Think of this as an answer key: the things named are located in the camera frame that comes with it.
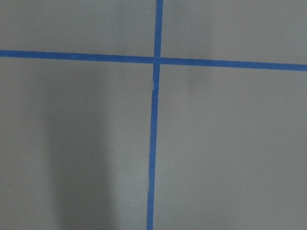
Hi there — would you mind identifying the brown paper table cover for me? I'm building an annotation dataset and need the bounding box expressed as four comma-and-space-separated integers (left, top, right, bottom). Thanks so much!
0, 0, 307, 230

